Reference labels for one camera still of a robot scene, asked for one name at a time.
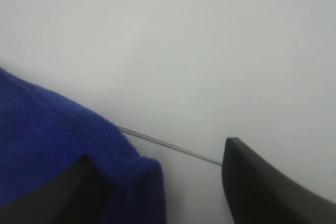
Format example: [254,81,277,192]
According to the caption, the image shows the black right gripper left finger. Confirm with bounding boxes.
[1,155,110,223]

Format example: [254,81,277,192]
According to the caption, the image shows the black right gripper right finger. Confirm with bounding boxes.
[222,137,335,223]

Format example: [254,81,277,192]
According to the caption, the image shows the blue microfibre towel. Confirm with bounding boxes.
[1,70,167,223]

